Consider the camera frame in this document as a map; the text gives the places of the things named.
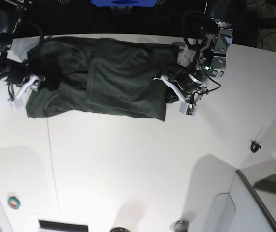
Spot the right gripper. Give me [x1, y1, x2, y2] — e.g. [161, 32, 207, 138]
[0, 63, 46, 87]

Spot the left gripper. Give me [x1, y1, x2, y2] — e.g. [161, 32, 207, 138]
[167, 66, 221, 95]

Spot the dark green t-shirt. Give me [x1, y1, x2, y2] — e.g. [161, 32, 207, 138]
[26, 37, 179, 121]

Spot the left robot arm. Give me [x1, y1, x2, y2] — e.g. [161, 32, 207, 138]
[169, 0, 246, 96]

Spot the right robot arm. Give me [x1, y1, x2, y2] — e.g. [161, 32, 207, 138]
[0, 0, 45, 91]

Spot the small black clip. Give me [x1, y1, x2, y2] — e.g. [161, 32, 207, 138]
[250, 140, 261, 153]

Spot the blue box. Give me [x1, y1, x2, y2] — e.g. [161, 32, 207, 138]
[90, 0, 157, 7]

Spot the round metal knob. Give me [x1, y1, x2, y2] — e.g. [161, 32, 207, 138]
[174, 219, 190, 232]

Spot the black round dial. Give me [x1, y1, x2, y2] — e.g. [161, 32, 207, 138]
[110, 227, 129, 232]

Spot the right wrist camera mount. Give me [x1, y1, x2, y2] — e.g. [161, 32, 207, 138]
[8, 74, 46, 110]

